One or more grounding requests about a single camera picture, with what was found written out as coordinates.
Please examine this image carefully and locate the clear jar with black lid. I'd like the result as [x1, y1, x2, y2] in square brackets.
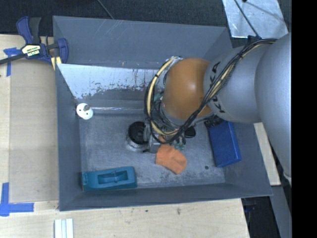
[125, 121, 150, 154]

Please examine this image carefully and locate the grey metal bin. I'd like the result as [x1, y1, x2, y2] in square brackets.
[52, 15, 274, 212]

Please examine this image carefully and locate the teal plastic block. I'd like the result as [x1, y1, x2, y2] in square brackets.
[81, 166, 138, 193]

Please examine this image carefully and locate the blue box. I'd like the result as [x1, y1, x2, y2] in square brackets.
[206, 120, 242, 169]

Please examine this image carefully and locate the pale wood board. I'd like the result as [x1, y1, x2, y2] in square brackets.
[8, 56, 60, 203]

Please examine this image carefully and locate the black cylinder on white bracket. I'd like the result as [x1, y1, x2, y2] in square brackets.
[184, 126, 197, 139]

